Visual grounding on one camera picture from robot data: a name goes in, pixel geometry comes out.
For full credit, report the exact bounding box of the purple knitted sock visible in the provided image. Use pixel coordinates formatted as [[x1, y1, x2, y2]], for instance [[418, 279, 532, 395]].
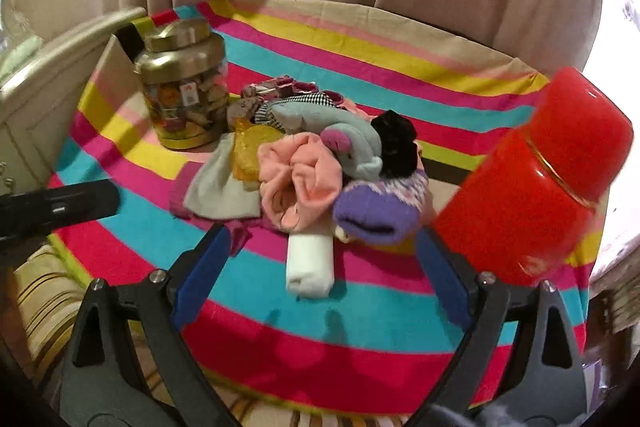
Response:
[[332, 169, 433, 245]]

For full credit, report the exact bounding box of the yellow orange cloth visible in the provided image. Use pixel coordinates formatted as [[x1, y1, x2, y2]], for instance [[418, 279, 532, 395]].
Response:
[[231, 118, 284, 190]]

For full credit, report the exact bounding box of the black fuzzy scrunchie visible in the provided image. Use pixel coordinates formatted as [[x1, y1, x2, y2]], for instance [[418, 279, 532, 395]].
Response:
[[371, 110, 418, 179]]

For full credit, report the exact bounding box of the pink fleece cloth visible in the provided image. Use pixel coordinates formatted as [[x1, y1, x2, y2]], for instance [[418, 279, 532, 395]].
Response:
[[257, 132, 343, 233]]

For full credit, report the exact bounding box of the grey blue plush sock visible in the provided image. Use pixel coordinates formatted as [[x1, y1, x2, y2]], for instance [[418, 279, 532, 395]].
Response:
[[272, 103, 383, 181]]

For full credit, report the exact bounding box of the pink floral bow scarf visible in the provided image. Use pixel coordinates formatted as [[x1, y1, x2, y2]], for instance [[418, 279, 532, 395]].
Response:
[[227, 75, 318, 130]]

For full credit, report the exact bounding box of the striped plush cushion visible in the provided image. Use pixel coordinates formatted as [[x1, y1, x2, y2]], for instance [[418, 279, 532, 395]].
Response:
[[15, 245, 408, 426]]

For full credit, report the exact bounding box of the cream carved cabinet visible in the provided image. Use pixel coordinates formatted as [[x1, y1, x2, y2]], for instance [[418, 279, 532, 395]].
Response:
[[0, 6, 146, 195]]

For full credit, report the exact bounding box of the multicolour striped table cloth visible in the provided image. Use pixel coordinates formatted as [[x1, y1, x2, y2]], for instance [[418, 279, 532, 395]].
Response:
[[51, 0, 548, 426]]

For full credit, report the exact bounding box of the red thermos flask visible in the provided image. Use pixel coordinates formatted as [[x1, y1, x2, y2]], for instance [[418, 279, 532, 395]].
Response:
[[432, 68, 634, 285]]

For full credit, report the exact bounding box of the magenta knitted cloth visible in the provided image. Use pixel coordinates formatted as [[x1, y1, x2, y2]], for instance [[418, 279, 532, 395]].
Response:
[[168, 161, 253, 257]]

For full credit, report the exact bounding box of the pale green ribbed cloth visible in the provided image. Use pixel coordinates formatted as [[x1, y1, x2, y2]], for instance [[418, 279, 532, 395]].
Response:
[[183, 133, 262, 221]]

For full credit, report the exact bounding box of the gold lidded snack jar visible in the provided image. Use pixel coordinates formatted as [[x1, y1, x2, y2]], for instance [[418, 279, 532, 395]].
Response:
[[134, 18, 229, 150]]

